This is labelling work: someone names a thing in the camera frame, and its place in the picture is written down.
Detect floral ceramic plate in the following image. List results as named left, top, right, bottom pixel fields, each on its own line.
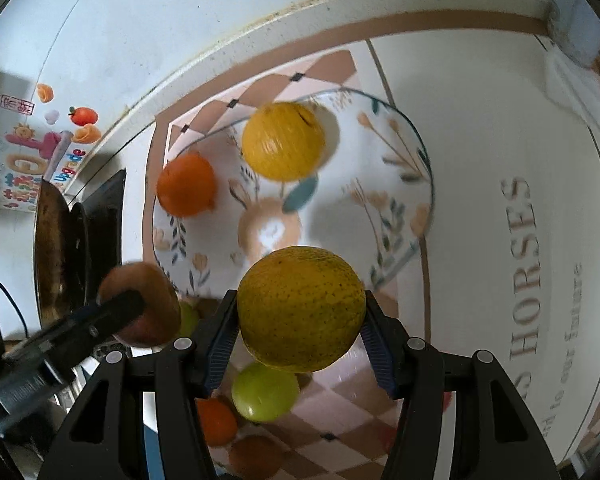
left=150, top=87, right=436, bottom=301

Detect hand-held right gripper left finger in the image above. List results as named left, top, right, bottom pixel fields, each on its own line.
left=37, top=290, right=240, bottom=480

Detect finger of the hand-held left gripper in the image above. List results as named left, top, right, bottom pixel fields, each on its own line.
left=30, top=290, right=147, bottom=356

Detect small orange tangerine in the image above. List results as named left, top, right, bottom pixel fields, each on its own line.
left=196, top=396, right=239, bottom=447

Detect small green fruit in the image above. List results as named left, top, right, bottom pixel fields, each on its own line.
left=179, top=302, right=201, bottom=337

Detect brown round fruit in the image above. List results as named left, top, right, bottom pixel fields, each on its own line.
left=228, top=434, right=283, bottom=480

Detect brown kiwi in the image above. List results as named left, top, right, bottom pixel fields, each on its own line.
left=97, top=261, right=182, bottom=347

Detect brown wok with grey handle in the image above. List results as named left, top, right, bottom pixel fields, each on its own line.
left=32, top=131, right=93, bottom=331

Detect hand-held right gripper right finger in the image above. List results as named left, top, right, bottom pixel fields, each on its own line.
left=361, top=290, right=563, bottom=480

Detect black cable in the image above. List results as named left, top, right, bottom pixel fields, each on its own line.
left=0, top=276, right=33, bottom=338

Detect pink checkered placemat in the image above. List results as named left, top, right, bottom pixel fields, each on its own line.
left=142, top=47, right=433, bottom=480

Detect large yellow-green orange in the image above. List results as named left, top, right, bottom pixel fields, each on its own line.
left=236, top=246, right=367, bottom=373

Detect colourful cartoon wall sticker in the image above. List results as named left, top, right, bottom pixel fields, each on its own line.
left=0, top=82, right=103, bottom=215

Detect white cloth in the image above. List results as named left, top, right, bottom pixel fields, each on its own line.
left=544, top=42, right=600, bottom=133

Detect yellow lemon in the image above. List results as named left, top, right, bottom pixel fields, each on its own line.
left=241, top=101, right=327, bottom=182

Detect green apple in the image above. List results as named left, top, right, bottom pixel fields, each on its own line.
left=231, top=362, right=300, bottom=423

